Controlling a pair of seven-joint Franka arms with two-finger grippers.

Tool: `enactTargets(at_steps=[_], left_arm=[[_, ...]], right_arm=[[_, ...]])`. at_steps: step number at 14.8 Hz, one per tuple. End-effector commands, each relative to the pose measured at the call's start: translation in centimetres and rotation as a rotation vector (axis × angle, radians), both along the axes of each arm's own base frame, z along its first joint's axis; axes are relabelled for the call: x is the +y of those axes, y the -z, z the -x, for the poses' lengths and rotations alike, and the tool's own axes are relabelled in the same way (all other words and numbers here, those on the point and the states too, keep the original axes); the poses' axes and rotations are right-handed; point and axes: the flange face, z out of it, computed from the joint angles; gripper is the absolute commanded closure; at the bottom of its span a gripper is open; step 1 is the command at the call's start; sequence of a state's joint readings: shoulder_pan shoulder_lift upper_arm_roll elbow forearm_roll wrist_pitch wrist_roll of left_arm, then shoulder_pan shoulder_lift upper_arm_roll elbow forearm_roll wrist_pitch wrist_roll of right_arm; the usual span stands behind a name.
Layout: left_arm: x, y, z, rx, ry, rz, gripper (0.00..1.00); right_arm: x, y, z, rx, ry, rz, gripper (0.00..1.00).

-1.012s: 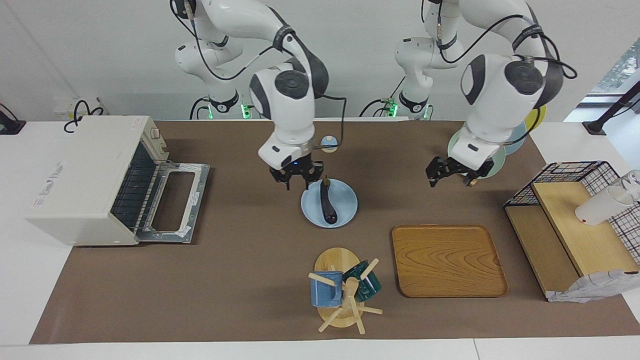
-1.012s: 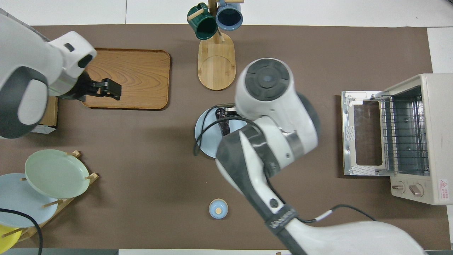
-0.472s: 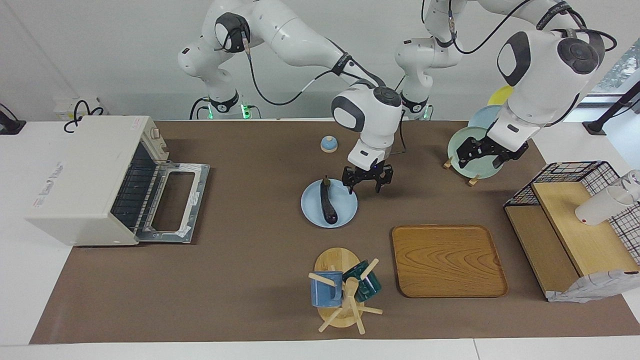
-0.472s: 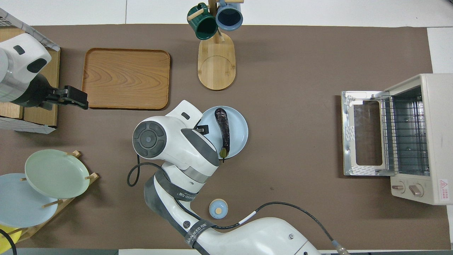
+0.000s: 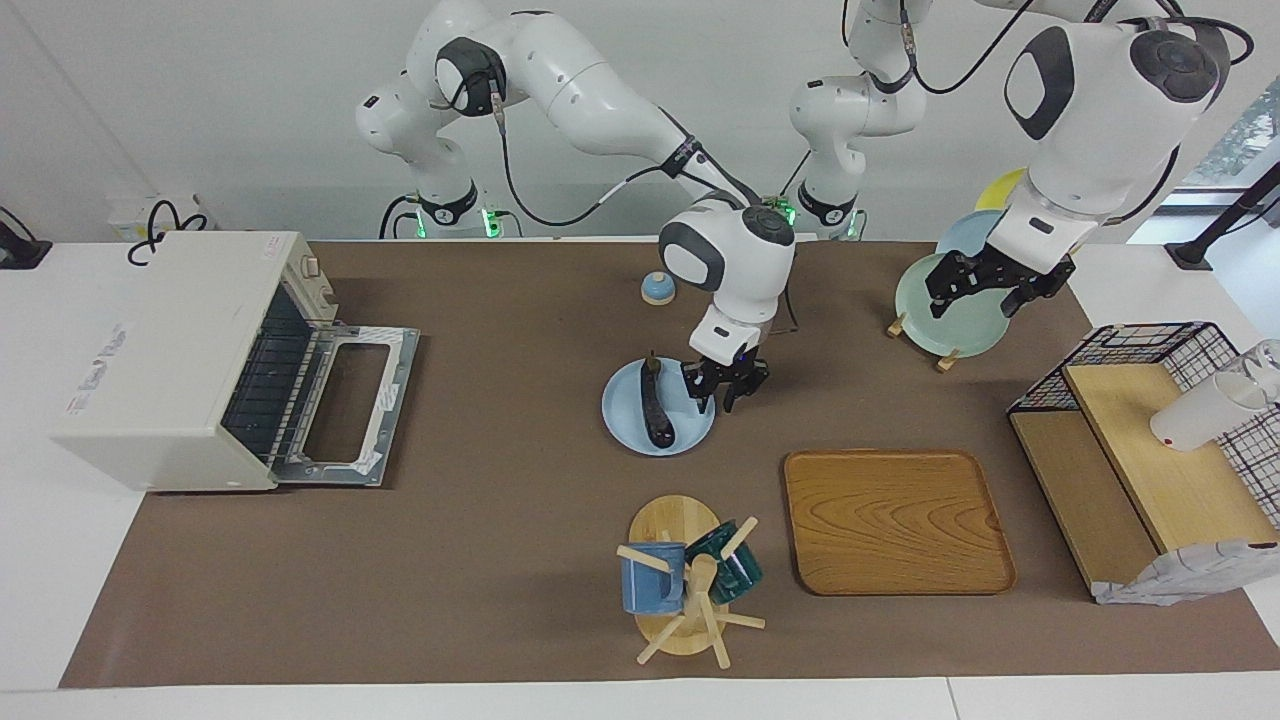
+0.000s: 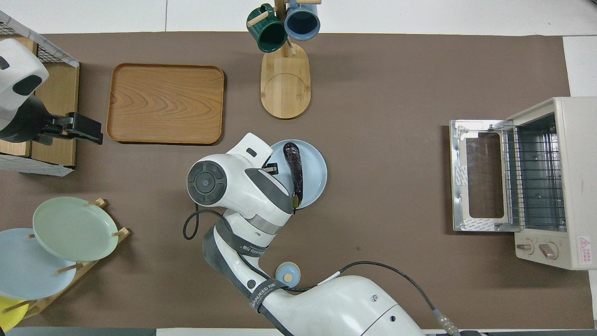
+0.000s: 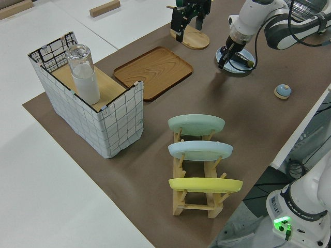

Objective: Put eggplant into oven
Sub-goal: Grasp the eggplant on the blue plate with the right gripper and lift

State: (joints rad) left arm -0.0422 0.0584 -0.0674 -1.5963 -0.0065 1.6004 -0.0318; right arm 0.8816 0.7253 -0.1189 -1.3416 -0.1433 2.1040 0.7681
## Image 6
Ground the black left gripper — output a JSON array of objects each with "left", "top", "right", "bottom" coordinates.
[{"left": 0, "top": 96, "right": 103, "bottom": 145}]

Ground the dark purple eggplant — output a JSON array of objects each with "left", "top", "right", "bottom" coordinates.
[{"left": 283, "top": 142, "right": 304, "bottom": 208}]

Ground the cream toaster oven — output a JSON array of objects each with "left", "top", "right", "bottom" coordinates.
[{"left": 449, "top": 97, "right": 597, "bottom": 271}]

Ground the wooden step shelf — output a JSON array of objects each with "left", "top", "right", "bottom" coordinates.
[{"left": 0, "top": 36, "right": 80, "bottom": 168}]

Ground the wooden mug tree stand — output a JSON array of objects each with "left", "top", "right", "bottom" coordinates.
[{"left": 247, "top": 0, "right": 322, "bottom": 119}]

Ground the wooden serving tray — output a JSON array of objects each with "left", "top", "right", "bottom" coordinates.
[{"left": 106, "top": 63, "right": 225, "bottom": 145}]

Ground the pale green racked plate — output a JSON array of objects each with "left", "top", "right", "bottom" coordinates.
[{"left": 32, "top": 196, "right": 119, "bottom": 262}]

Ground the brown table mat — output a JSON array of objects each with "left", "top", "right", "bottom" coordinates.
[{"left": 0, "top": 32, "right": 572, "bottom": 329}]

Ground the dark green mug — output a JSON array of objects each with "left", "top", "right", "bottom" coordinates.
[{"left": 246, "top": 4, "right": 288, "bottom": 53}]

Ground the wooden plate rack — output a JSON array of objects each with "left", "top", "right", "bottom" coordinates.
[{"left": 14, "top": 198, "right": 131, "bottom": 320}]

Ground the blue mug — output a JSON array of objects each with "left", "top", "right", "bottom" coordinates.
[{"left": 284, "top": 0, "right": 321, "bottom": 41}]

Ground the light blue racked plate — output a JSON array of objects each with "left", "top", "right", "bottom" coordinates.
[{"left": 0, "top": 228, "right": 77, "bottom": 301}]

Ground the yellow racked plate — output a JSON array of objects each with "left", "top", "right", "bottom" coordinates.
[{"left": 0, "top": 295, "right": 29, "bottom": 332}]

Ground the black wire basket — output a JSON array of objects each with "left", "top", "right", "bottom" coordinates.
[{"left": 0, "top": 21, "right": 77, "bottom": 177}]

